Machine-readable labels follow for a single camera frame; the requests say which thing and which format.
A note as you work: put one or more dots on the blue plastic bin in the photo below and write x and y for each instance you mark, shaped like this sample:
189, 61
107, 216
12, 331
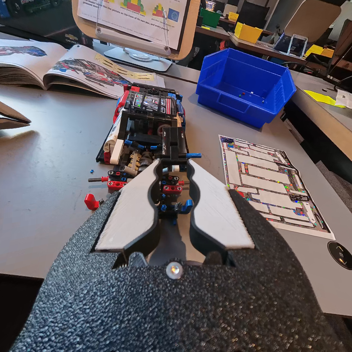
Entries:
236, 107

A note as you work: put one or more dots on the black round desk cap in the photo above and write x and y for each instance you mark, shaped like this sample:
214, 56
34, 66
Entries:
339, 255

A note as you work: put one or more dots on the large yellow plastic bin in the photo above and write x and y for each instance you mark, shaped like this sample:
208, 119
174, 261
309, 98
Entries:
247, 34

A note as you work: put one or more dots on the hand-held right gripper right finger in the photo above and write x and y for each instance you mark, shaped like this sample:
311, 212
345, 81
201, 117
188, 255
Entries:
220, 214

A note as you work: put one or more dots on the red angled brick piece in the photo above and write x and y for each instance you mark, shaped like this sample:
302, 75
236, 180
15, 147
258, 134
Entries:
89, 200

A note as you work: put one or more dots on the black brick hood piece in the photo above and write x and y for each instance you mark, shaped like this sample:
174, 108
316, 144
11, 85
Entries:
176, 143

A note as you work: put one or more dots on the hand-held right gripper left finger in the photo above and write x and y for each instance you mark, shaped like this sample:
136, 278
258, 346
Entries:
129, 214

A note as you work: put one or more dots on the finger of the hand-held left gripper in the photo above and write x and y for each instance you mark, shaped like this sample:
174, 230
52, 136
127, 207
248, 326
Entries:
11, 112
11, 123

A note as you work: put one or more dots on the toy brick race car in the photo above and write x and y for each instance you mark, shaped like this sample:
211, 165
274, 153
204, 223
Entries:
148, 101

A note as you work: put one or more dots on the green plastic bin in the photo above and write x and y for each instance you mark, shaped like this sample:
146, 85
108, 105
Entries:
210, 18

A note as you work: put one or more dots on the holographic sticker sheet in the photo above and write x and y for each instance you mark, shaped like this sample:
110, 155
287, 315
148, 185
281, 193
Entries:
275, 189

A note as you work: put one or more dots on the small yellow plastic bin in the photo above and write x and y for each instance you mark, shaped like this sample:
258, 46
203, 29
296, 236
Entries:
233, 17

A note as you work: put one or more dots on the wooden document stand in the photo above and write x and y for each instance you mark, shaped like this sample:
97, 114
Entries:
192, 27

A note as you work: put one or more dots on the instruction booklet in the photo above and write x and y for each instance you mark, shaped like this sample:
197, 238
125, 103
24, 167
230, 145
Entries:
27, 63

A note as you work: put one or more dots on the rounded wooden board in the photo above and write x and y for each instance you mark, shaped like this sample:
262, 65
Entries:
316, 16

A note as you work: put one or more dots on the yellow paper sheet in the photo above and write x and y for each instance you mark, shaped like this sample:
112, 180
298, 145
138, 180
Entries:
321, 97

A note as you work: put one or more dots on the black toy car set box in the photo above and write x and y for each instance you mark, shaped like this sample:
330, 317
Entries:
41, 24

